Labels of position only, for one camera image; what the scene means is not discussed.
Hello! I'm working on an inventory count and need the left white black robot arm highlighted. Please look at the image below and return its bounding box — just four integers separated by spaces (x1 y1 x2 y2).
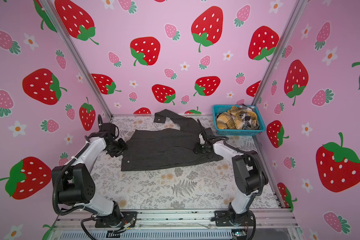
52 123 127 227

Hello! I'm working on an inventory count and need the teal plastic basket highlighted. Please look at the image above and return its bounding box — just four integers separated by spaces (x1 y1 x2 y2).
213 105 266 136

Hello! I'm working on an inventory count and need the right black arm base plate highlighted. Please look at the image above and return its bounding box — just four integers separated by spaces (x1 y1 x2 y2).
210 210 256 227

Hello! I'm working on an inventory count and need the dark grey pinstripe shirt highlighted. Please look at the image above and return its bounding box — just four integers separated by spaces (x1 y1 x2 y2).
121 110 224 172

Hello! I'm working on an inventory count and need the left black corrugated cable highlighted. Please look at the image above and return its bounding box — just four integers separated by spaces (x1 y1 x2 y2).
52 155 88 216

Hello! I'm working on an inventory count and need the yellow plaid shirt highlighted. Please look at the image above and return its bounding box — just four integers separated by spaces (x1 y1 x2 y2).
216 105 260 130

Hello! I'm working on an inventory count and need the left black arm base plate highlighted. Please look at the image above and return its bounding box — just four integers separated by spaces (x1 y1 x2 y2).
95 211 138 228

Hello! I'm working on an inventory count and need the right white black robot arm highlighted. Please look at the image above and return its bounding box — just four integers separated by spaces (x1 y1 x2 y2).
194 127 269 226

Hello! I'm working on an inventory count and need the aluminium frame rail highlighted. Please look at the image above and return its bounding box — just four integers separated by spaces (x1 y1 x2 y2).
46 209 304 240

